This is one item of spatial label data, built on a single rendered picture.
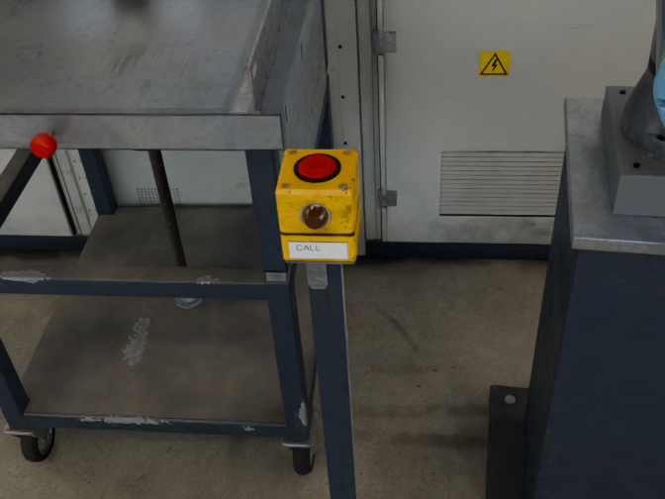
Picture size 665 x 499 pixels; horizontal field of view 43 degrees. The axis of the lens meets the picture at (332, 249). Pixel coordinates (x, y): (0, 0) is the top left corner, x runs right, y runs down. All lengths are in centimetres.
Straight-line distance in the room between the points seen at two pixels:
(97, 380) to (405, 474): 62
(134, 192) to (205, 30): 87
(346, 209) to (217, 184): 119
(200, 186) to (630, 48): 100
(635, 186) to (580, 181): 9
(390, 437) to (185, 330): 47
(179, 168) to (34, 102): 87
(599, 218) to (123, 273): 73
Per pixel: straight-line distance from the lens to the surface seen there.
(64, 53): 131
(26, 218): 225
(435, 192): 197
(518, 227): 204
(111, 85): 120
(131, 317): 181
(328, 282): 96
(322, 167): 87
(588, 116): 126
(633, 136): 110
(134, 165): 206
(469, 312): 199
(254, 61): 108
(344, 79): 183
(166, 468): 176
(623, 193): 107
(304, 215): 86
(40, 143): 115
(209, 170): 202
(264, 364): 166
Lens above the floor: 141
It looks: 41 degrees down
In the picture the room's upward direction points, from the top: 4 degrees counter-clockwise
